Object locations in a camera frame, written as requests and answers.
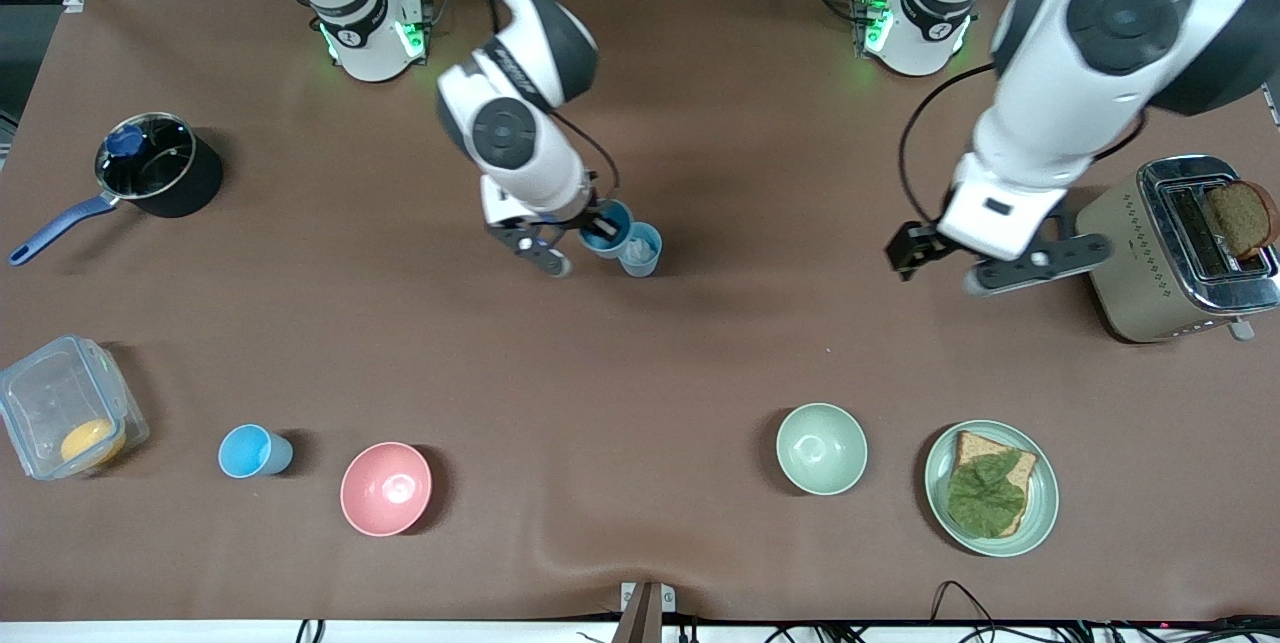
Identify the dark toast slice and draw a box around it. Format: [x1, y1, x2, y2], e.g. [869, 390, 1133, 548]
[1203, 180, 1280, 261]

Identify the clear plastic food container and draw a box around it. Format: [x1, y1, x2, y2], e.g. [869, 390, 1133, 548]
[0, 334, 151, 481]

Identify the pink bowl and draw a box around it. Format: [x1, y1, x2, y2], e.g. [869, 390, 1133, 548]
[340, 442, 433, 537]

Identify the pale blue cup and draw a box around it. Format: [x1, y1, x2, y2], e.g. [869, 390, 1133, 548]
[617, 222, 664, 279]

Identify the green bowl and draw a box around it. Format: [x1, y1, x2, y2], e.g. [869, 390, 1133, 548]
[776, 403, 869, 497]

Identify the black floor cable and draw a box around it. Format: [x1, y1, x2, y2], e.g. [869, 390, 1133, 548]
[930, 580, 1006, 629]

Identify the brown table cover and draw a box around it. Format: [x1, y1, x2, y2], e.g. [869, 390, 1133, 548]
[0, 0, 1280, 624]

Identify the green plate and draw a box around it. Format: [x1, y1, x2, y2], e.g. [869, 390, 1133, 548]
[924, 420, 1060, 558]

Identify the black saucepan blue handle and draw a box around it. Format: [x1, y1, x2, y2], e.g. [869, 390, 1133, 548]
[8, 111, 224, 267]

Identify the blue plastic cup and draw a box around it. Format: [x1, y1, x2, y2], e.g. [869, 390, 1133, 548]
[579, 200, 636, 259]
[218, 424, 295, 479]

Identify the beige metal toaster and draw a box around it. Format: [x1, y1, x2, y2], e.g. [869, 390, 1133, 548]
[1075, 155, 1280, 344]

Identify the green lettuce leaf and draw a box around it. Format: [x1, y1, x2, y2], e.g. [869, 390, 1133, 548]
[946, 451, 1028, 538]

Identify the brown bread slice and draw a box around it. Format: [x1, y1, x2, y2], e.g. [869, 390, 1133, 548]
[949, 431, 1040, 538]

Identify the orange fruit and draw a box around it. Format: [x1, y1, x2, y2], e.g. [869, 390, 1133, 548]
[60, 419, 127, 470]

